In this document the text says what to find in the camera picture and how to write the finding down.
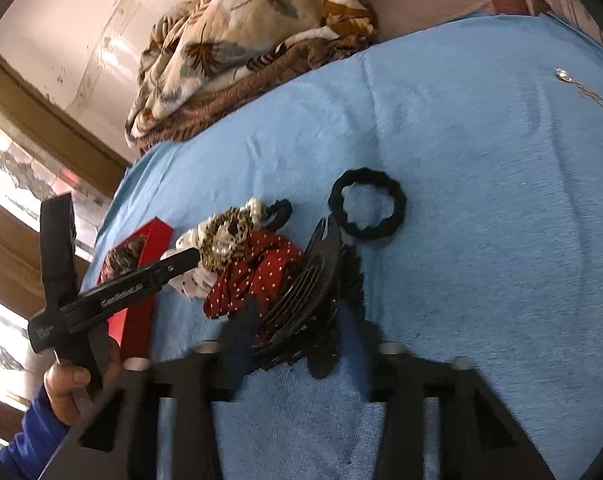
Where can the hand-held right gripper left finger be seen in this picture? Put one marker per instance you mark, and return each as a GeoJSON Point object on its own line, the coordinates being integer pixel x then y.
{"type": "Point", "coordinates": [201, 410]}

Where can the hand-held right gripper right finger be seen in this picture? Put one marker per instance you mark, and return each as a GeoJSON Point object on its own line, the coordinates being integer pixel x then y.
{"type": "Point", "coordinates": [416, 410]}

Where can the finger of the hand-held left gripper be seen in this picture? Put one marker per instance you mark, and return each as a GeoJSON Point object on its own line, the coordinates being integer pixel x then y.
{"type": "Point", "coordinates": [179, 266]}

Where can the white dotted scrunchie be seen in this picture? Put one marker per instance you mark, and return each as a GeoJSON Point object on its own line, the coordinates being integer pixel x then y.
{"type": "Point", "coordinates": [191, 287]}

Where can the leopard print scrunchie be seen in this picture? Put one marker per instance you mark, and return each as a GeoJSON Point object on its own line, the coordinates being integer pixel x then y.
{"type": "Point", "coordinates": [226, 240]}

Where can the red jewelry box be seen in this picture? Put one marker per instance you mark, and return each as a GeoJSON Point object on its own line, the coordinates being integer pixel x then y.
{"type": "Point", "coordinates": [139, 320]}

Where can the dark beaded jewelry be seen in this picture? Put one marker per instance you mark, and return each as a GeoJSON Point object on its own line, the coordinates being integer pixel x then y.
{"type": "Point", "coordinates": [124, 257]}

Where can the person's left hand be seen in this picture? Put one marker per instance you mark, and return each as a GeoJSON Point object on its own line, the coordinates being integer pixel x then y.
{"type": "Point", "coordinates": [68, 390]}

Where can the red polka dot scrunchie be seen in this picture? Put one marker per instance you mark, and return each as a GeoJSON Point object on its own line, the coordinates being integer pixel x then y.
{"type": "Point", "coordinates": [254, 272]}

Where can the black hair claw clip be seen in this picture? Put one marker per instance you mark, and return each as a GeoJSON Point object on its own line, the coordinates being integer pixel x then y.
{"type": "Point", "coordinates": [311, 285]}

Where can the blue towel cloth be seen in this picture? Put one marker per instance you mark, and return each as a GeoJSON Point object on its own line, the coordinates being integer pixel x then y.
{"type": "Point", "coordinates": [481, 210]}

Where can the floral leaf print blanket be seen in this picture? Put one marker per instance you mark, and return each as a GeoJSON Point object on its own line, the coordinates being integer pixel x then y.
{"type": "Point", "coordinates": [221, 50]}

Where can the wooden window frame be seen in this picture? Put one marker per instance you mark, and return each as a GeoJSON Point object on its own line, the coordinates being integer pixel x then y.
{"type": "Point", "coordinates": [46, 105]}

